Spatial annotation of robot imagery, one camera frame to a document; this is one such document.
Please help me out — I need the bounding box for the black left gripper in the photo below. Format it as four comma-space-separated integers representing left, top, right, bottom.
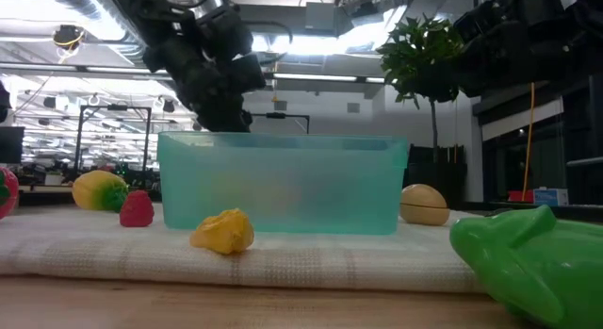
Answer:
142, 8, 268, 134

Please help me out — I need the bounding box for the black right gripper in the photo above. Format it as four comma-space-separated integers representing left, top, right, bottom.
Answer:
454, 0, 574, 98

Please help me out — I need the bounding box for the small red toy raspberry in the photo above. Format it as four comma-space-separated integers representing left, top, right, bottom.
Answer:
119, 189, 155, 228

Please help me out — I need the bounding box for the yellow toy bell pepper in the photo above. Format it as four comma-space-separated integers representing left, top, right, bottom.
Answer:
72, 170, 130, 213

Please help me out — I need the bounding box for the tan toy potato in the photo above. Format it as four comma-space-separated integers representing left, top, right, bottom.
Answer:
399, 183, 451, 227

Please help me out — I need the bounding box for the large red toy strawberry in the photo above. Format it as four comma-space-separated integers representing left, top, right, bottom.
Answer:
0, 166, 20, 222

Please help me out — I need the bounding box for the green toy cucumber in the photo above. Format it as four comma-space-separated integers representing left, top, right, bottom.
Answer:
448, 205, 603, 329

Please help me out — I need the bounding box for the teal translucent plastic container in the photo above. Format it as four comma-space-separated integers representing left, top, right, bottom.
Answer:
156, 130, 409, 236

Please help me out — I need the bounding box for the potted green plant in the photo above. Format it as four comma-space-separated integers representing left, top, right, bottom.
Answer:
376, 15, 468, 211

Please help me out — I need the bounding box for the grey horizontal pipe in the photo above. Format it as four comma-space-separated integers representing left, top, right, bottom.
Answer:
0, 62, 387, 84

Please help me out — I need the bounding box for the yellow toy banana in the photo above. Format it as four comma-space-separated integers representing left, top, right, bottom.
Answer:
189, 207, 255, 255

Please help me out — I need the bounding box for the grey air handling unit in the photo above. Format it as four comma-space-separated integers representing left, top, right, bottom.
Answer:
225, 0, 448, 38

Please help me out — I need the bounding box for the red box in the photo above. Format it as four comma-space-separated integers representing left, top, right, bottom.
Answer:
507, 190, 536, 204

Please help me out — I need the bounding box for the blue white box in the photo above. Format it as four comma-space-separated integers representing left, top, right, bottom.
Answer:
533, 187, 570, 207

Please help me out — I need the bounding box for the white plaid cloth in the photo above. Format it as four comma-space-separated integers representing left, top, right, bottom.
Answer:
0, 204, 481, 294

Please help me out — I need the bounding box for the dark monitor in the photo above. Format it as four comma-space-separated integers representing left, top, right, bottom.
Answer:
0, 125, 24, 165

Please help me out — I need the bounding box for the wide black rig frame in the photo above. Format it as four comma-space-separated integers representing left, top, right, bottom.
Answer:
249, 112, 311, 135

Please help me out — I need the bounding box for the yellow hanging cable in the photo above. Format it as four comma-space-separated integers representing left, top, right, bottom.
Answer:
520, 81, 537, 203

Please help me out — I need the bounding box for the tall black rig frame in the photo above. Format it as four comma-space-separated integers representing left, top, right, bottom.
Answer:
73, 105, 153, 179

